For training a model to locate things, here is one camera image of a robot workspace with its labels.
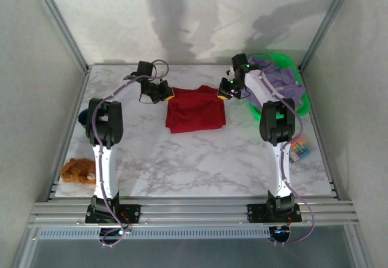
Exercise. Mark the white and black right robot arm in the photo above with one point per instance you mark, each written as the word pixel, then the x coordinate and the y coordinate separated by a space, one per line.
pixel 282 171

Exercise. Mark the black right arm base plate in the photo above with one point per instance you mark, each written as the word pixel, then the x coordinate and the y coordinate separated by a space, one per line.
pixel 257 213

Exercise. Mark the purple t-shirt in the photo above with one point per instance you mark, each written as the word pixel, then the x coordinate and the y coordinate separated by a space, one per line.
pixel 288 83

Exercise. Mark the brown plush toy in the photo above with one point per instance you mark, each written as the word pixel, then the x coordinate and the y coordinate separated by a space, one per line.
pixel 77 171

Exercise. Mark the aluminium frame post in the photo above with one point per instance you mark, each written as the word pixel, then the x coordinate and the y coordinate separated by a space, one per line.
pixel 327 22
pixel 60 24

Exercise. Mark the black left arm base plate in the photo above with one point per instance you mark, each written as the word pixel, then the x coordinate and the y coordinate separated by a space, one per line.
pixel 130 213

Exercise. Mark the green plastic basket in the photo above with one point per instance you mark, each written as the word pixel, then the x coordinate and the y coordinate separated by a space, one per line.
pixel 256 115

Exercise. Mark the aluminium frame rail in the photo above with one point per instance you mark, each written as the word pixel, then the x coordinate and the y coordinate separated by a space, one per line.
pixel 194 210

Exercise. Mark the dark blue mug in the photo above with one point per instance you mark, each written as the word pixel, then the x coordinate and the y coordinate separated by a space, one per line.
pixel 82 118

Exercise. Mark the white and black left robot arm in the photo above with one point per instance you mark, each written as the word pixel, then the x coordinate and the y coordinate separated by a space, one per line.
pixel 104 168

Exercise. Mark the colourful crayon pack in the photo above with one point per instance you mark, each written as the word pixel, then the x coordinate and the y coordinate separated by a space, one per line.
pixel 301 151

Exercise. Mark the red t-shirt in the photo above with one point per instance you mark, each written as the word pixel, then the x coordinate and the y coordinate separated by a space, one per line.
pixel 194 113

